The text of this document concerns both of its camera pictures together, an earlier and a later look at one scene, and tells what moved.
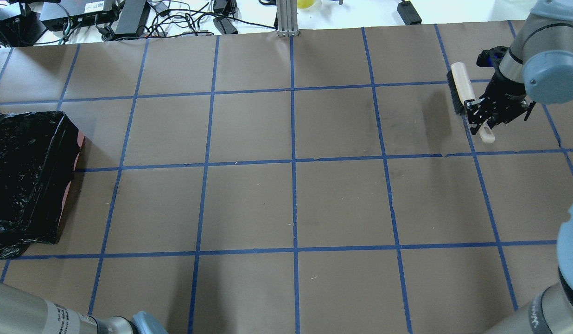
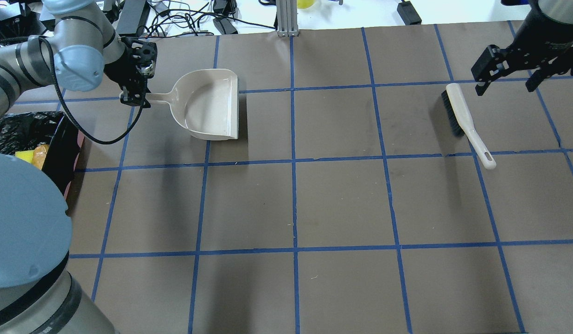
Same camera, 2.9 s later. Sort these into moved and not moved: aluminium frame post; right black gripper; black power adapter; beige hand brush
Moved: beige hand brush; right black gripper
Not moved: black power adapter; aluminium frame post
